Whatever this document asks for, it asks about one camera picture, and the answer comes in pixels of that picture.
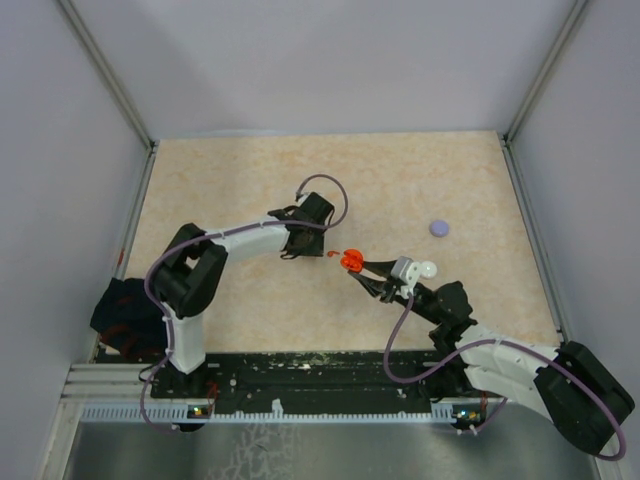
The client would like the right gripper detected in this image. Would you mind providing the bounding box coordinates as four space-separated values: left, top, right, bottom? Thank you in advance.
350 259 443 325

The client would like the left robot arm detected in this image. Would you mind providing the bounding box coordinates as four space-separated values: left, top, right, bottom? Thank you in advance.
144 192 335 397

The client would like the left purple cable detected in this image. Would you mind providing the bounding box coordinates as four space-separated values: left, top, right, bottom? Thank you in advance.
138 173 350 435

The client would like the purple earbud charging case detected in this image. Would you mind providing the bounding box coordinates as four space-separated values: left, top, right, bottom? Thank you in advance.
429 220 450 238

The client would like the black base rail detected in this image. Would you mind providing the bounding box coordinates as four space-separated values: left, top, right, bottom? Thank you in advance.
151 351 481 415

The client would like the white earbud charging case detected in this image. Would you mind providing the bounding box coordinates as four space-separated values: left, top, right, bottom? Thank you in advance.
420 261 438 279

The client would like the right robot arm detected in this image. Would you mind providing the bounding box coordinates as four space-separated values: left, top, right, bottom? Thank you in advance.
340 250 635 460

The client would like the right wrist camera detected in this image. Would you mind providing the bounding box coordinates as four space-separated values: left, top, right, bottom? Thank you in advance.
391 256 421 299

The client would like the red earbud charging case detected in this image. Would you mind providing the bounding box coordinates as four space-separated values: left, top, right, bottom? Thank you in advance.
340 249 364 273

